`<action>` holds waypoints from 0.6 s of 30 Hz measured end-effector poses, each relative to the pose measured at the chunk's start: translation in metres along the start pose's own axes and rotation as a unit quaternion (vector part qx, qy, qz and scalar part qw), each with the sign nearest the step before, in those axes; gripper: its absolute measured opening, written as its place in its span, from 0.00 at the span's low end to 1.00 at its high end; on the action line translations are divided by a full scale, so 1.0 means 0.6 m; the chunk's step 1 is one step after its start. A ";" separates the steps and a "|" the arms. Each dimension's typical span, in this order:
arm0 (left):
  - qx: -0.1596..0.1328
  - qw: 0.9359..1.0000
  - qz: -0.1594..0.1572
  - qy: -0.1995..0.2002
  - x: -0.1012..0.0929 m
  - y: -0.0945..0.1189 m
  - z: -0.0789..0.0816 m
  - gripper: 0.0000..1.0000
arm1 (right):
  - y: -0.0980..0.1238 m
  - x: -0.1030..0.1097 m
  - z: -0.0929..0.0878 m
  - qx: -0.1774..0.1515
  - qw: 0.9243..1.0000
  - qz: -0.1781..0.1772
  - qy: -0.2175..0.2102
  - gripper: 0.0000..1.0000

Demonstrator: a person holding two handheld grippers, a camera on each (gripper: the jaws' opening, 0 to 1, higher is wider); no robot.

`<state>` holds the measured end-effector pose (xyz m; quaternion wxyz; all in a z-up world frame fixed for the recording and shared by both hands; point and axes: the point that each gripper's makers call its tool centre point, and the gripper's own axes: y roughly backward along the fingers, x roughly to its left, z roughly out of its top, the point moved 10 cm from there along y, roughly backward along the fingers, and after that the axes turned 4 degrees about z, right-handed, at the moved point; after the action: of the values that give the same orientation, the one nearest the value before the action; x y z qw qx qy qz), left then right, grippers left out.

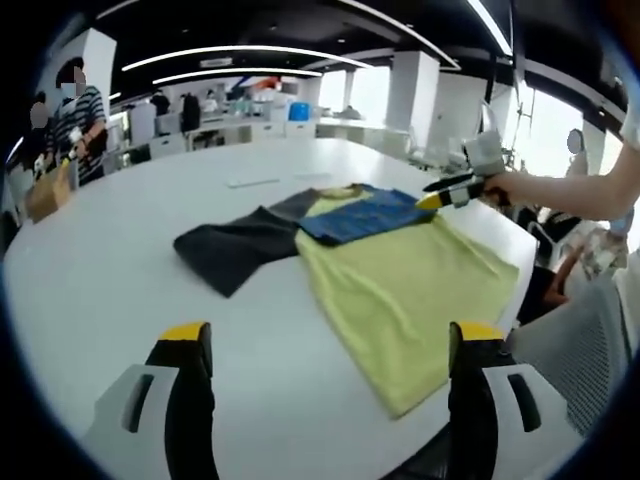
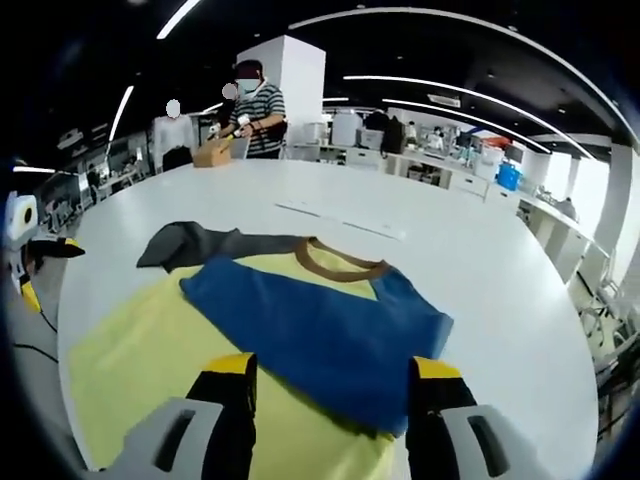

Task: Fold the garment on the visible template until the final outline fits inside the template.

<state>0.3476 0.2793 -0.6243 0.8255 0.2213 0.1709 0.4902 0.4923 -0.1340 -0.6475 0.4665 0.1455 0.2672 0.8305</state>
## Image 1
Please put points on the ceiling air vent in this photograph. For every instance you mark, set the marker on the ceiling air vent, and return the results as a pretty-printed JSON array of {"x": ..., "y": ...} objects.
[{"x": 216, "y": 62}]

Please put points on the row of white cabinets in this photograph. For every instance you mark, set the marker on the row of white cabinets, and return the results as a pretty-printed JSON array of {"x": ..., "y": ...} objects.
[{"x": 235, "y": 132}]

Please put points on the white pillar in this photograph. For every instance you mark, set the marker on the white pillar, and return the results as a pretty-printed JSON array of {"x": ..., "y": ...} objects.
[
  {"x": 100, "y": 60},
  {"x": 415, "y": 90}
]

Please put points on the white mesh office chair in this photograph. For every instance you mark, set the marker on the white mesh office chair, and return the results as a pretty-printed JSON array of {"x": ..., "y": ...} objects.
[{"x": 575, "y": 350}]

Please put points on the floral cloth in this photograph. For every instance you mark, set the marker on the floral cloth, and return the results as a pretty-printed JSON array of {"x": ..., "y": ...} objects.
[{"x": 602, "y": 252}]

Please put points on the yellow blue grey garment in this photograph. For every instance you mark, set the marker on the yellow blue grey garment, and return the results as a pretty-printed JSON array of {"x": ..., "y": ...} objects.
[{"x": 400, "y": 300}]

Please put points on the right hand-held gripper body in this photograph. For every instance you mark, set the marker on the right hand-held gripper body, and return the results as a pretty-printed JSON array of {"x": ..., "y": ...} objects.
[{"x": 485, "y": 157}]

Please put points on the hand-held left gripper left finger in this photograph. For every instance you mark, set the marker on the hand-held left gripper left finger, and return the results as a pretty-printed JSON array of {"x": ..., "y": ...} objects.
[{"x": 185, "y": 410}]

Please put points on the person's right hand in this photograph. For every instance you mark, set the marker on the person's right hand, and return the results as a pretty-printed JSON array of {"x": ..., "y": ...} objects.
[{"x": 510, "y": 189}]

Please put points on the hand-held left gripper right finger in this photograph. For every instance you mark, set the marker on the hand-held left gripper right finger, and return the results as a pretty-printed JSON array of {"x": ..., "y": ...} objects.
[{"x": 475, "y": 410}]

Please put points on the blue bin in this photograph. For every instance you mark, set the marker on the blue bin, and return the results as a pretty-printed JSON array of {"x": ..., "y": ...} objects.
[{"x": 300, "y": 112}]

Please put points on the brown cardboard box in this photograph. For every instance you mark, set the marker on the brown cardboard box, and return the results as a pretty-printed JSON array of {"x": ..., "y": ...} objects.
[{"x": 47, "y": 197}]

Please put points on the long ceiling light strip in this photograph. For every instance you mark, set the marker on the long ceiling light strip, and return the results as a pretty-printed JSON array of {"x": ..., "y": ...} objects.
[{"x": 492, "y": 25}]

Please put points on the curved ceiling light strip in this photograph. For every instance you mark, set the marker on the curved ceiling light strip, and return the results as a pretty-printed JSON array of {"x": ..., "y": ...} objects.
[
  {"x": 240, "y": 48},
  {"x": 225, "y": 71}
]

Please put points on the long white desk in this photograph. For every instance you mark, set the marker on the long white desk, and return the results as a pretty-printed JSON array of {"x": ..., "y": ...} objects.
[{"x": 360, "y": 130}]

